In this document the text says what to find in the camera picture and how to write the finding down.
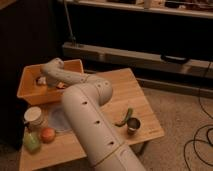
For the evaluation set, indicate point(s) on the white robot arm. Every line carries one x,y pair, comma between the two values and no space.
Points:
81,101

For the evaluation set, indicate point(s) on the orange plastic tray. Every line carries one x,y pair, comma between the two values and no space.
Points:
31,92

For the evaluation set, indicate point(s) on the wooden table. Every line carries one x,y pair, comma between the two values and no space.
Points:
126,94

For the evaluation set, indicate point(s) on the green chili pepper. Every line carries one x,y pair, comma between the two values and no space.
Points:
126,118

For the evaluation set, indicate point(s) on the small metal cup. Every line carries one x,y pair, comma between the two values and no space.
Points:
133,124

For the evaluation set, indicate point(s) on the red apple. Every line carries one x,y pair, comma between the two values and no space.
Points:
47,135

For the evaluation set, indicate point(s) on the green pear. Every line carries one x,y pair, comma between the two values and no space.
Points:
31,142

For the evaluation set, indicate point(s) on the upper wooden shelf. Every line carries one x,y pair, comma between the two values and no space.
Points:
152,6

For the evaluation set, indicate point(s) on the black handle on rail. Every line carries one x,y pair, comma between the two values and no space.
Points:
174,59

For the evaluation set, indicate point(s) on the grey metal shelf rail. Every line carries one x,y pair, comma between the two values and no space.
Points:
136,59

